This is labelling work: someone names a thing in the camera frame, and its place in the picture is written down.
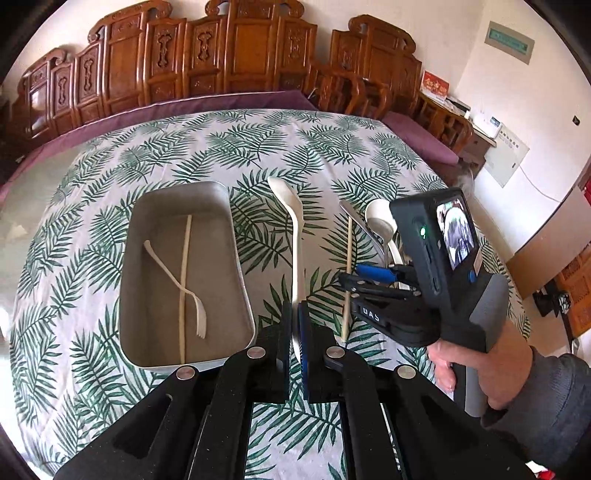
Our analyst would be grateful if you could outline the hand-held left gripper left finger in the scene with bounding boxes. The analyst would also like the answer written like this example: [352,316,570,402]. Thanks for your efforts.
[53,316,296,480]

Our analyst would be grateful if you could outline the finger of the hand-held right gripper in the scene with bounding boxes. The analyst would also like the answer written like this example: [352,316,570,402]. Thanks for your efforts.
[355,262,419,289]
[338,271,419,306]

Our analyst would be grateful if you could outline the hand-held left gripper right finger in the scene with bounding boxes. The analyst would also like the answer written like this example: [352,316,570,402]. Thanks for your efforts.
[297,300,536,480]

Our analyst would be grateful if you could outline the bamboo chopstick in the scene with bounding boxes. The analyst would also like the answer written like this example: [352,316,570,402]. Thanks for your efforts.
[341,216,354,346]

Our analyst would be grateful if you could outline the metal fork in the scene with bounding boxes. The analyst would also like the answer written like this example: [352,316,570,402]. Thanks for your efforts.
[339,200,389,268]

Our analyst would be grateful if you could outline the white spoon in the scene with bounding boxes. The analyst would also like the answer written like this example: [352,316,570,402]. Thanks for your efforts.
[366,198,404,271]

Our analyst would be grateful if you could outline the long cream spoon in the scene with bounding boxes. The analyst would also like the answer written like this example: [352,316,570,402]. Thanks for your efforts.
[268,176,305,356]

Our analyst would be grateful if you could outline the metal tray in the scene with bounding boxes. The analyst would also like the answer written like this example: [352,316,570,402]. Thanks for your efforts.
[119,181,257,370]

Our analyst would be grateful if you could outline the person's right forearm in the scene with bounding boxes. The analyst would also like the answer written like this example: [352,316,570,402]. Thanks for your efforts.
[480,346,591,480]

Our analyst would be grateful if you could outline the person's right hand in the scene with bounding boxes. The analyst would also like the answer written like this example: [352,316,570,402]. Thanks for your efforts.
[427,318,539,411]

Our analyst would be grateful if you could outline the wooden side table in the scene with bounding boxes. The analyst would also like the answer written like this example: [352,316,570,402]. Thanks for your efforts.
[462,129,491,174]

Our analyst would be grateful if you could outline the short purple seat cushion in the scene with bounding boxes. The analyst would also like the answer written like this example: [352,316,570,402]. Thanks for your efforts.
[381,111,460,164]

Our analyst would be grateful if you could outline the black object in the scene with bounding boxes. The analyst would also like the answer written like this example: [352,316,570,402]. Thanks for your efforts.
[533,285,573,319]

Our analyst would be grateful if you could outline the cream chopstick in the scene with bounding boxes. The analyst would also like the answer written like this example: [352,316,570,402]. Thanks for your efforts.
[179,215,193,365]

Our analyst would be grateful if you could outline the cream fork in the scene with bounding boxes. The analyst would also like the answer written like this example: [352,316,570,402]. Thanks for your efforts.
[143,240,207,341]

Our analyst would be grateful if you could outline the wooden cabinet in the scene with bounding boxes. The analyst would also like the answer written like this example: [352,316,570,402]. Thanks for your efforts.
[551,256,591,344]

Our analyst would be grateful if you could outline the leaf print tablecloth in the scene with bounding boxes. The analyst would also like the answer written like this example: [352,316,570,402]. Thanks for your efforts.
[9,108,532,480]

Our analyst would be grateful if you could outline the red calendar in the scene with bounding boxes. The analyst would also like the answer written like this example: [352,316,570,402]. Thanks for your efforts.
[421,70,450,100]

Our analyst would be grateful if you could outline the wooden armchair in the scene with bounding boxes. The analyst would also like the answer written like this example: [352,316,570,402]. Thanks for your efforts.
[307,64,393,121]

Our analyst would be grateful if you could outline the short carved wooden sofa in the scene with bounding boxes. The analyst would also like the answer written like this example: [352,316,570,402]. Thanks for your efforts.
[329,14,474,155]

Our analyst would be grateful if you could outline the long carved wooden sofa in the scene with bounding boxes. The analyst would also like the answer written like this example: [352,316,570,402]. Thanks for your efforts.
[11,0,324,148]

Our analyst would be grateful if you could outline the long purple seat cushion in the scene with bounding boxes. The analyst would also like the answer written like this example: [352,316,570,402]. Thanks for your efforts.
[0,90,319,204]

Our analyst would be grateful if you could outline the white wall panel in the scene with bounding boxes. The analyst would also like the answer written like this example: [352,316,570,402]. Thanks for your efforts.
[482,129,531,188]

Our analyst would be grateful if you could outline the white cable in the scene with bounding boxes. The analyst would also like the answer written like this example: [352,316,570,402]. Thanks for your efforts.
[518,165,563,203]

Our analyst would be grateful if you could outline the white wall device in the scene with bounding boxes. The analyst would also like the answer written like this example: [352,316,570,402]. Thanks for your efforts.
[471,115,504,139]

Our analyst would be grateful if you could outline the green wall sign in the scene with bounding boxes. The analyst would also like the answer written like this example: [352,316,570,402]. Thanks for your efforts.
[484,21,535,68]

